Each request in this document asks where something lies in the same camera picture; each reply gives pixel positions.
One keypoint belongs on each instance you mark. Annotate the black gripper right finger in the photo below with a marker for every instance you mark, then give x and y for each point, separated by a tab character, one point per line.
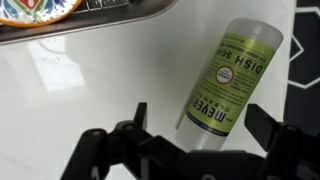
263	127

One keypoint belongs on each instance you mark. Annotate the white and green soap bottle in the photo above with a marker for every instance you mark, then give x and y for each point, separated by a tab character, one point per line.
243	55

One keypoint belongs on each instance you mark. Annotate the metal sink grid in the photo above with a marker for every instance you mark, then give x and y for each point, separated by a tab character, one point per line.
95	5

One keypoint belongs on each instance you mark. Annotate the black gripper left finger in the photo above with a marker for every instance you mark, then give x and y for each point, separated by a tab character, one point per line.
133	131

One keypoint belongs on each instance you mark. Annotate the stainless steel sink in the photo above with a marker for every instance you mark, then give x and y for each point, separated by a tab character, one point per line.
135	10

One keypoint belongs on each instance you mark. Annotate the colourful patterned plate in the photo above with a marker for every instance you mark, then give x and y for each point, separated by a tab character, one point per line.
35	13

